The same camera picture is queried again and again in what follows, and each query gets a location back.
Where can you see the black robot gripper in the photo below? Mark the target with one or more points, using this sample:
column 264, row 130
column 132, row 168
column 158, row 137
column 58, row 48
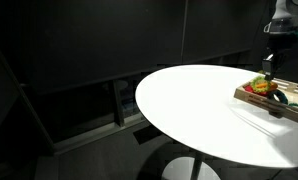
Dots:
column 281, row 38

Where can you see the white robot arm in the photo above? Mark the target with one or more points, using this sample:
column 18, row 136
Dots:
column 286, row 10

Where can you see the wooden slatted tray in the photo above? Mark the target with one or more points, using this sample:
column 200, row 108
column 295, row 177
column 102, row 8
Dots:
column 278, row 97

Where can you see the white table pedestal base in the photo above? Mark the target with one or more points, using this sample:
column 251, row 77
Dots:
column 189, row 167

